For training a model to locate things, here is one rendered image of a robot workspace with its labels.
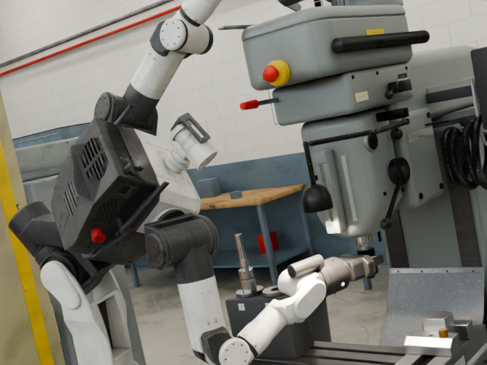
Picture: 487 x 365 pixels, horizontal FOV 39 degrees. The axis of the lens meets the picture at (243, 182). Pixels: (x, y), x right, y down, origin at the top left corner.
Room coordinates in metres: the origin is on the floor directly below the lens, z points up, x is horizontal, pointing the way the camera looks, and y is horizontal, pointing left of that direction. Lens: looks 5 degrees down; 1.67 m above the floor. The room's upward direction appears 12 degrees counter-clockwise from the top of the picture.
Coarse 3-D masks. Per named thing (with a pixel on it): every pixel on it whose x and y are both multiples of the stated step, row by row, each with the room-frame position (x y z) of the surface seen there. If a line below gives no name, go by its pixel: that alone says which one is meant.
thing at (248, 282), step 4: (252, 272) 2.13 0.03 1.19; (240, 276) 2.13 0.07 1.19; (244, 276) 2.12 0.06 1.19; (248, 276) 2.12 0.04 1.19; (252, 276) 2.13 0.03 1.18; (244, 280) 2.12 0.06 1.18; (248, 280) 2.12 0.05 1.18; (252, 280) 2.13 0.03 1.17; (244, 284) 2.12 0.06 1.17; (248, 284) 2.12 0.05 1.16; (252, 284) 2.12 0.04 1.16; (256, 284) 2.14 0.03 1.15; (244, 288) 2.13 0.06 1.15; (248, 288) 2.12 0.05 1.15; (252, 288) 2.12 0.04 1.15; (256, 288) 2.13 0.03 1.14
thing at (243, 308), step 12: (264, 288) 2.18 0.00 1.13; (276, 288) 2.11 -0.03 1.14; (228, 300) 2.12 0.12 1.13; (240, 300) 2.10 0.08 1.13; (252, 300) 2.07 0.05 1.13; (264, 300) 2.05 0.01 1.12; (228, 312) 2.13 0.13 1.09; (240, 312) 2.10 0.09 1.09; (252, 312) 2.07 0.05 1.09; (240, 324) 2.11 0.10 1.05; (288, 324) 2.01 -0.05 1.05; (300, 324) 2.05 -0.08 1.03; (276, 336) 2.04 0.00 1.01; (288, 336) 2.01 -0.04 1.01; (300, 336) 2.04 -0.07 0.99; (312, 336) 2.10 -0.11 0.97; (276, 348) 2.04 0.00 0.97; (288, 348) 2.02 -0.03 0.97; (300, 348) 2.03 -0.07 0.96
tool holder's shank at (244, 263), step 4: (236, 236) 2.13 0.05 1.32; (240, 236) 2.13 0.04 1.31; (236, 240) 2.14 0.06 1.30; (240, 240) 2.13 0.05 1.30; (236, 244) 2.14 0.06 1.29; (240, 244) 2.13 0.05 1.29; (240, 248) 2.13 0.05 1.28; (244, 248) 2.14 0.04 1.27; (240, 252) 2.13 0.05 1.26; (244, 252) 2.14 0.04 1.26; (240, 256) 2.14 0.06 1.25; (244, 256) 2.13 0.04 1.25; (240, 260) 2.14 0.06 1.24; (244, 260) 2.13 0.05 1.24; (240, 264) 2.14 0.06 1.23; (244, 264) 2.13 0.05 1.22; (248, 264) 2.13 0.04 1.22; (244, 268) 2.13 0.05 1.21; (248, 268) 2.14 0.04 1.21
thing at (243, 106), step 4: (252, 100) 1.73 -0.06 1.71; (256, 100) 1.73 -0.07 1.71; (264, 100) 1.77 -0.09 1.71; (268, 100) 1.78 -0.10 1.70; (272, 100) 1.79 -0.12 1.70; (276, 100) 1.80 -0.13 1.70; (240, 104) 1.71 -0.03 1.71; (244, 104) 1.70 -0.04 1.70; (248, 104) 1.71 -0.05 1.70; (252, 104) 1.72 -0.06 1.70; (256, 104) 1.73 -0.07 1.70; (260, 104) 1.75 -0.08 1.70; (264, 104) 1.77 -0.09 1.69; (244, 108) 1.70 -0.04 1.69; (248, 108) 1.71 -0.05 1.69; (252, 108) 1.72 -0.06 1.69; (256, 108) 1.74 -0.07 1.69
